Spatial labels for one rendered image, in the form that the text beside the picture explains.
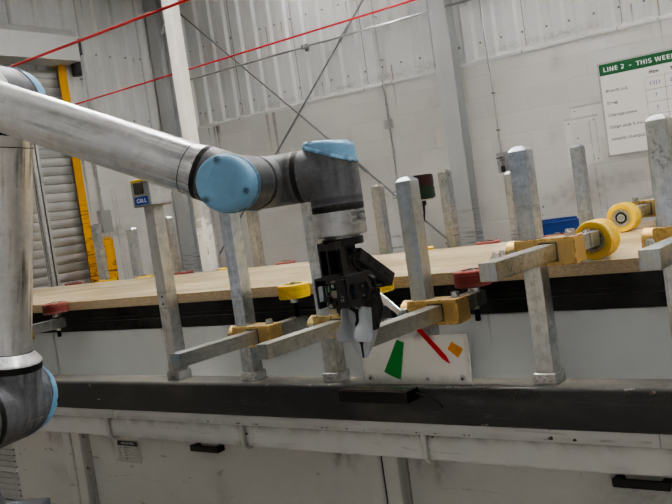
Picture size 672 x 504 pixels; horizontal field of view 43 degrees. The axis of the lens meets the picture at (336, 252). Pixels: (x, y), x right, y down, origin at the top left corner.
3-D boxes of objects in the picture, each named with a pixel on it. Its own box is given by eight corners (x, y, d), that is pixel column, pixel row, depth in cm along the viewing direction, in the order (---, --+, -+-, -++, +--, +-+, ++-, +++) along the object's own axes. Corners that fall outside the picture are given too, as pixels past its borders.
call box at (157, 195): (152, 208, 212) (147, 177, 211) (133, 211, 216) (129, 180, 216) (173, 205, 217) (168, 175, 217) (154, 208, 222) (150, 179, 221)
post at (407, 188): (441, 412, 171) (408, 175, 169) (426, 411, 173) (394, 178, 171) (450, 407, 174) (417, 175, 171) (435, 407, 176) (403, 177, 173)
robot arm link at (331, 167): (307, 144, 151) (361, 135, 148) (318, 214, 151) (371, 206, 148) (289, 142, 142) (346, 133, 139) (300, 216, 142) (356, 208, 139)
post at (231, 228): (256, 390, 201) (225, 189, 198) (245, 389, 203) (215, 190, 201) (265, 386, 204) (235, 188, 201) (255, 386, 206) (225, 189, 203)
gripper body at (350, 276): (317, 313, 144) (307, 243, 144) (346, 304, 151) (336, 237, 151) (353, 311, 140) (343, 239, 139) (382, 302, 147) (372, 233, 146)
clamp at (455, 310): (459, 324, 165) (456, 298, 165) (401, 326, 173) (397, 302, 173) (473, 318, 170) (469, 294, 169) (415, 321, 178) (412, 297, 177)
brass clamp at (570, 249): (575, 264, 149) (572, 236, 149) (505, 270, 157) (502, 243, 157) (588, 259, 154) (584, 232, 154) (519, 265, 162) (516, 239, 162)
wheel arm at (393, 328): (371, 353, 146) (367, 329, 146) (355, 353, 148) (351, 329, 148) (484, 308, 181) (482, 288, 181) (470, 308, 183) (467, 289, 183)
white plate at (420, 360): (472, 385, 165) (465, 334, 164) (363, 383, 181) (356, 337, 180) (473, 384, 165) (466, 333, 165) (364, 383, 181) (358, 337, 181)
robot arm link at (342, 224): (333, 211, 152) (377, 205, 146) (336, 238, 152) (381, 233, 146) (301, 216, 144) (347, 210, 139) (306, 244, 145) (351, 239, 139)
